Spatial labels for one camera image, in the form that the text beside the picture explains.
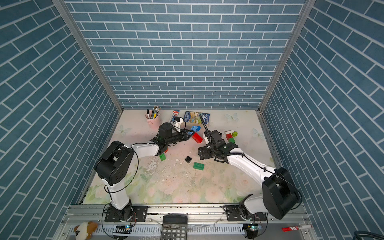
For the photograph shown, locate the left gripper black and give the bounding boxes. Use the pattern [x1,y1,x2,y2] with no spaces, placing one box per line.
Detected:
[164,129,195,146]

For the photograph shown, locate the green long lego brick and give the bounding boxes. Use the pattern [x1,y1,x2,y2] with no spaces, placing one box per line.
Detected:
[193,163,205,171]

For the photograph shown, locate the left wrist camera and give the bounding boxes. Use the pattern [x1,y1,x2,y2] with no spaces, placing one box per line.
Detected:
[173,117,184,129]

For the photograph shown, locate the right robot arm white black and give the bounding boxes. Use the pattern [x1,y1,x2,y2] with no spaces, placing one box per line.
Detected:
[198,130,303,220]

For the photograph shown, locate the brown white plush toy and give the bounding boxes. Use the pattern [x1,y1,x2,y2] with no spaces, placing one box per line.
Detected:
[74,221,98,240]

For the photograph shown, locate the black lego brick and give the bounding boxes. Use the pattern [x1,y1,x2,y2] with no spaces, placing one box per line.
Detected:
[185,156,192,164]

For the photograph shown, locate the black calculator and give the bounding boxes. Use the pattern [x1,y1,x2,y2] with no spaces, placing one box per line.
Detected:
[160,214,188,240]

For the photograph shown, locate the white red pen box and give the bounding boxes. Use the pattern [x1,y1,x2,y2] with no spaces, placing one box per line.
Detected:
[170,110,180,123]

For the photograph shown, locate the pens in cup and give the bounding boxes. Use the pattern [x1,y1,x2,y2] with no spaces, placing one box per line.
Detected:
[146,105,161,120]

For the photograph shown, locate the red white marker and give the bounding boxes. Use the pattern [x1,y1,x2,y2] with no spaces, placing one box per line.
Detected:
[282,224,313,232]

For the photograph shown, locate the blue long lego brick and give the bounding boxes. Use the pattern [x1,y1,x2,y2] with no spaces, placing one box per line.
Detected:
[191,126,201,132]

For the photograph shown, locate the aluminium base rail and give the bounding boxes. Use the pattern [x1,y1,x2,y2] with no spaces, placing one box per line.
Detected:
[53,204,317,240]

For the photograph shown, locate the pink pen holder cup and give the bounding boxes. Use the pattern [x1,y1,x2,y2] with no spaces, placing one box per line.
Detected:
[145,114,162,130]

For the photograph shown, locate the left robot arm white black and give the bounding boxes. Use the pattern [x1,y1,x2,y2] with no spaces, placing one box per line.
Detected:
[94,123,195,222]

